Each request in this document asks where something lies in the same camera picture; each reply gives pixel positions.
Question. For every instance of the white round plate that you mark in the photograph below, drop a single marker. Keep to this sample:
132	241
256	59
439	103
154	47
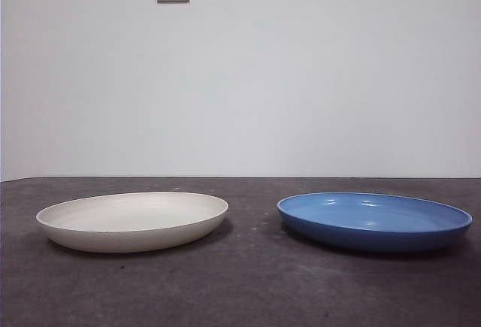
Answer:
131	221

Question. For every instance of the blue round plate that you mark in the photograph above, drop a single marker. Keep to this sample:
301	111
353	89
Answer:
376	229

